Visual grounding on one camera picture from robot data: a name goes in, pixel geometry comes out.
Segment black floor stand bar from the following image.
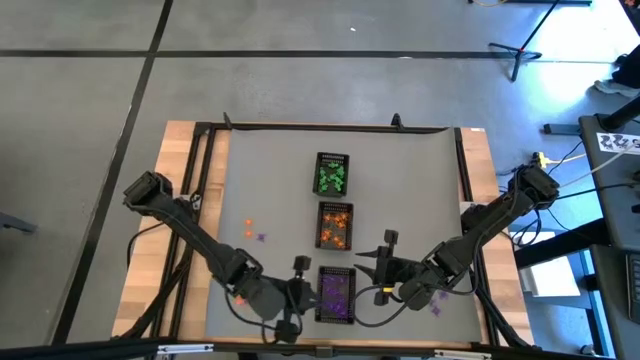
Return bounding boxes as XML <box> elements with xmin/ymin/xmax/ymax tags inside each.
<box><xmin>514</xmin><ymin>217</ymin><xmax>612</xmax><ymax>269</ymax></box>

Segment grey table mat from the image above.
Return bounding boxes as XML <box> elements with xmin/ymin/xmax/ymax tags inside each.
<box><xmin>204</xmin><ymin>128</ymin><xmax>484</xmax><ymax>345</ymax></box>

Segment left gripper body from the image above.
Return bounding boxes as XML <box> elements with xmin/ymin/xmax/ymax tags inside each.
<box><xmin>273</xmin><ymin>255</ymin><xmax>317</xmax><ymax>345</ymax></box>

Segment grey equipment cart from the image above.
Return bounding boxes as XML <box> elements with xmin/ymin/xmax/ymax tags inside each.
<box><xmin>578</xmin><ymin>113</ymin><xmax>640</xmax><ymax>359</ymax></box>

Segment black keyboard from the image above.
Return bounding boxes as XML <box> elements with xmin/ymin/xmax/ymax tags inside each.
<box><xmin>625</xmin><ymin>251</ymin><xmax>640</xmax><ymax>324</ymax></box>

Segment white printed marker sheet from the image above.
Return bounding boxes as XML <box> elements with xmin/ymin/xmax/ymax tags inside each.
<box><xmin>596</xmin><ymin>131</ymin><xmax>640</xmax><ymax>155</ymax></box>

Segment person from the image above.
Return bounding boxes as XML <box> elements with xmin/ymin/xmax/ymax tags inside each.
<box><xmin>593</xmin><ymin>43</ymin><xmax>640</xmax><ymax>100</ymax></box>

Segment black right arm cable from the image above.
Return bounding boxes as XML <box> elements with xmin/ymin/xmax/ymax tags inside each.
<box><xmin>352</xmin><ymin>284</ymin><xmax>419</xmax><ymax>329</ymax></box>

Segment black cable bundle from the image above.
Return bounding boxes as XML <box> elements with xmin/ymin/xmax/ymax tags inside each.
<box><xmin>119</xmin><ymin>219</ymin><xmax>196</xmax><ymax>341</ymax></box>
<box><xmin>467</xmin><ymin>269</ymin><xmax>534</xmax><ymax>349</ymax></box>

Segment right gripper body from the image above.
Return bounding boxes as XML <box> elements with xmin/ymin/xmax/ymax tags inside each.
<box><xmin>373</xmin><ymin>229</ymin><xmax>416</xmax><ymax>306</ymax></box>

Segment grey chair leg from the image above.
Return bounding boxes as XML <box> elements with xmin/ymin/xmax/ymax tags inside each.
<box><xmin>0</xmin><ymin>211</ymin><xmax>38</xmax><ymax>234</ymax></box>

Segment black cart pole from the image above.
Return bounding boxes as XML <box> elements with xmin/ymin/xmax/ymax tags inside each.
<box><xmin>599</xmin><ymin>97</ymin><xmax>640</xmax><ymax>132</ymax></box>

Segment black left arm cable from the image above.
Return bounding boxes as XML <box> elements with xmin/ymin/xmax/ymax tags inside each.
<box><xmin>224</xmin><ymin>292</ymin><xmax>301</xmax><ymax>334</ymax></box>

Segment black tripod stand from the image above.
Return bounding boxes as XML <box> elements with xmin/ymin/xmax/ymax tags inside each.
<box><xmin>487</xmin><ymin>0</ymin><xmax>594</xmax><ymax>83</ymax></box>

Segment white flat box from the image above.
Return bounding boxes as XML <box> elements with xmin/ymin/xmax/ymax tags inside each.
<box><xmin>518</xmin><ymin>230</ymin><xmax>581</xmax><ymax>297</ymax></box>

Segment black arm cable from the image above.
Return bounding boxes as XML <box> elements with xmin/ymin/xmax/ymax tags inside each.
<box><xmin>352</xmin><ymin>284</ymin><xmax>419</xmax><ymax>329</ymax></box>
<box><xmin>224</xmin><ymin>292</ymin><xmax>301</xmax><ymax>334</ymax></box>

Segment black slotted plastic basket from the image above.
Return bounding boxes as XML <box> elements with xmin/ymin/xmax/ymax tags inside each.
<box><xmin>312</xmin><ymin>151</ymin><xmax>351</xmax><ymax>198</ymax></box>
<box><xmin>314</xmin><ymin>200</ymin><xmax>355</xmax><ymax>252</ymax></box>
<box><xmin>314</xmin><ymin>265</ymin><xmax>358</xmax><ymax>325</ymax></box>

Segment silver metal bracket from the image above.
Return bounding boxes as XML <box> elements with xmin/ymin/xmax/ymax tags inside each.
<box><xmin>433</xmin><ymin>348</ymin><xmax>494</xmax><ymax>360</ymax></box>
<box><xmin>156</xmin><ymin>343</ymin><xmax>215</xmax><ymax>356</ymax></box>

